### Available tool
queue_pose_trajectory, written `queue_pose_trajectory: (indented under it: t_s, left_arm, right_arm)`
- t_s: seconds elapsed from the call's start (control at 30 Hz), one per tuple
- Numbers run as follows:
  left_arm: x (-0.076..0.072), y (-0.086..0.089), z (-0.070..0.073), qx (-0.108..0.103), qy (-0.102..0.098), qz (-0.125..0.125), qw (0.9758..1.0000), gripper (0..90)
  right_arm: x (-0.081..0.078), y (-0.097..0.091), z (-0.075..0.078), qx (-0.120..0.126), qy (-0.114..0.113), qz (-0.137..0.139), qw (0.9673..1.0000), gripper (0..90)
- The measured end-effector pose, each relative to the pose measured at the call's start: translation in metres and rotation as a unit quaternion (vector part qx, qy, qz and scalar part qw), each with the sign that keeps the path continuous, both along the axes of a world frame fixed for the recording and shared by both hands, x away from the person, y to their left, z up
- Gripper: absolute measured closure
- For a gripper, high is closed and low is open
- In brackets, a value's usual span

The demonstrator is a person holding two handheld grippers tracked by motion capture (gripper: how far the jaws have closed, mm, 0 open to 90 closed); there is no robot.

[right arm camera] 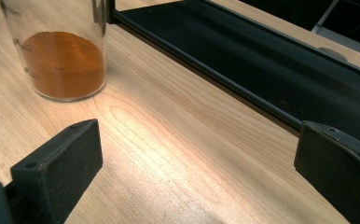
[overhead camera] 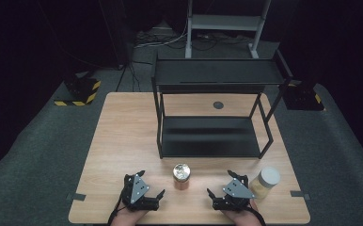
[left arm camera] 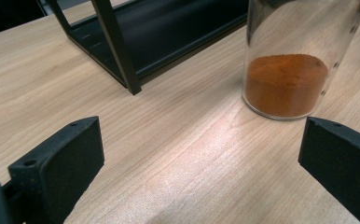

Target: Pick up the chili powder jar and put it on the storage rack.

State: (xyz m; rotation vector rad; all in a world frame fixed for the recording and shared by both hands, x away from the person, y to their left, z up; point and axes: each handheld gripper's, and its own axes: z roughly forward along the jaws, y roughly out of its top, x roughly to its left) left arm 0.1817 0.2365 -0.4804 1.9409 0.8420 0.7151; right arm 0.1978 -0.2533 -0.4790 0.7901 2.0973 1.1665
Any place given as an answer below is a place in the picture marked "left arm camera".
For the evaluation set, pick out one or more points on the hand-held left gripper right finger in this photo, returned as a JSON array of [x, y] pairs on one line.
[[343, 168]]

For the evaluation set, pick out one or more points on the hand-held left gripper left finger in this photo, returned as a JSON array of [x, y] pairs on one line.
[[60, 168]]

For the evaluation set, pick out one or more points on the glass jar of orange powder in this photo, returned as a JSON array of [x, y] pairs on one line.
[[283, 84]]

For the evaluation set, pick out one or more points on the black metal shelf rack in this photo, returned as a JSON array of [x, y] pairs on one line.
[[119, 56]]

